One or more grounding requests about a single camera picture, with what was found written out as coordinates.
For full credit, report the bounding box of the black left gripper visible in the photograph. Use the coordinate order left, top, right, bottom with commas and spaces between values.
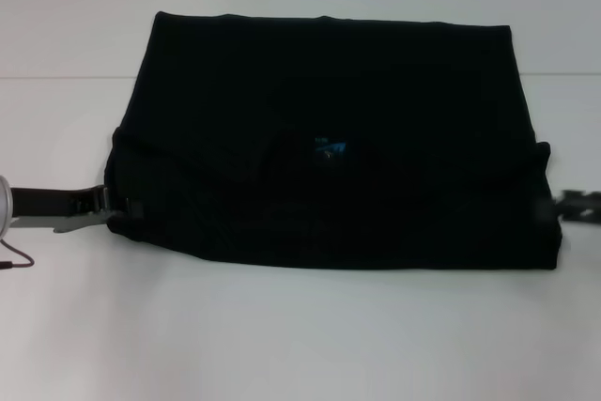
8, 183, 145, 224

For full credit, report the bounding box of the black shirt with FREE print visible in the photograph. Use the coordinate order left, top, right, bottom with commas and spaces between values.
103, 9, 565, 276

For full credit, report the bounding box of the dark red thin cable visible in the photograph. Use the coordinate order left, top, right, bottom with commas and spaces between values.
0, 237, 38, 274

